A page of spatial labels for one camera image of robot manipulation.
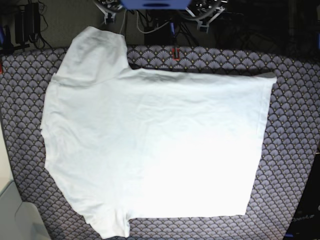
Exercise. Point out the white T-shirt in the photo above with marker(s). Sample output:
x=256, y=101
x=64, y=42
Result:
x=123, y=143

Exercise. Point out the red clip at table edge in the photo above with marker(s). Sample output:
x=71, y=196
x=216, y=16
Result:
x=176, y=54

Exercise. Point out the blue box at top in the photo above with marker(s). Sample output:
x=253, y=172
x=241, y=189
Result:
x=155, y=4

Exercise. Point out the patterned grey fan tablecloth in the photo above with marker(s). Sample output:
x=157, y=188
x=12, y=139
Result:
x=289, y=148

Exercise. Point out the black device on floor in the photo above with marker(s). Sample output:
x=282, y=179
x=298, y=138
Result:
x=27, y=24

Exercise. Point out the black OpenArm base panel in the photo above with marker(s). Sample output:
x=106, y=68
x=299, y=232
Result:
x=305, y=224

